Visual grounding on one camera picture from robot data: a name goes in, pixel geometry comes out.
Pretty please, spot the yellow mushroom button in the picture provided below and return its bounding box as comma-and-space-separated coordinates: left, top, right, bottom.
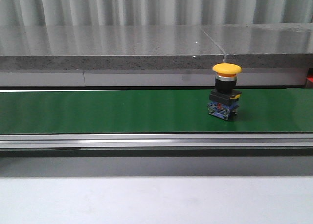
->
207, 63, 242, 121

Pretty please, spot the green conveyor belt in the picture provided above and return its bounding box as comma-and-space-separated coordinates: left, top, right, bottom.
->
0, 88, 313, 134

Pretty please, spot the grey stone slab right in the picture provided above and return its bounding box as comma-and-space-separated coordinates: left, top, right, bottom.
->
202, 23, 313, 69

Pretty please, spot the grey stone slab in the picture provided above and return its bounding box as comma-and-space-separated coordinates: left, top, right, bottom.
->
0, 25, 224, 70
202, 23, 313, 69

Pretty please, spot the grey stone slab left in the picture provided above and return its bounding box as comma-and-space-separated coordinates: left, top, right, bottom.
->
0, 25, 224, 70

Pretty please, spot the red plastic tray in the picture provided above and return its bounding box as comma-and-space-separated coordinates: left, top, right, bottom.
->
305, 68, 313, 88

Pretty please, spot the white corrugated curtain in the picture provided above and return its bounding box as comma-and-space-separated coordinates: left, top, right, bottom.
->
0, 0, 313, 26

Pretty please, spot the silver conveyor frame rail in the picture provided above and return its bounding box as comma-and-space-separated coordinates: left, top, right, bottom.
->
0, 133, 313, 150

